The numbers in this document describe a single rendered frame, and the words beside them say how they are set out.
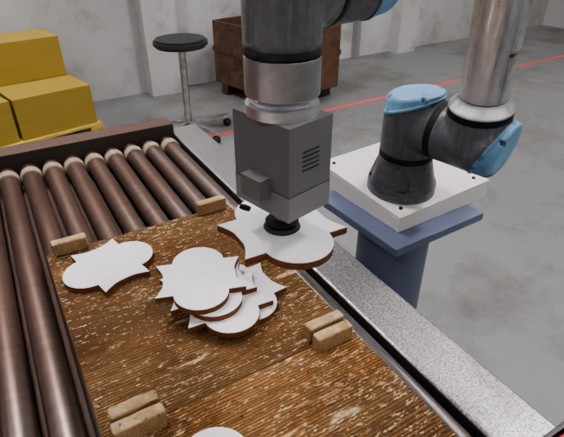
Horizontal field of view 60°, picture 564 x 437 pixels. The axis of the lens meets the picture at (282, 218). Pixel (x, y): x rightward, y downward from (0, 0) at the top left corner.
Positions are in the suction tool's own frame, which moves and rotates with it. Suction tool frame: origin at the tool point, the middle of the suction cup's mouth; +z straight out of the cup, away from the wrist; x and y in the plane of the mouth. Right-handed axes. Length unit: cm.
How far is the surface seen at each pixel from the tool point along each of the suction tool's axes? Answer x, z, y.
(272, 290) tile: 6.3, 17.4, -8.5
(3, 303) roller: -24.2, 20.1, -38.0
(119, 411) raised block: -21.9, 15.7, -3.9
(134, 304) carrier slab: -10.4, 18.4, -21.6
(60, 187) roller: -2, 20, -70
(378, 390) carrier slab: 3.4, 18.4, 13.8
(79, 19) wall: 148, 42, -395
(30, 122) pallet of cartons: 64, 87, -309
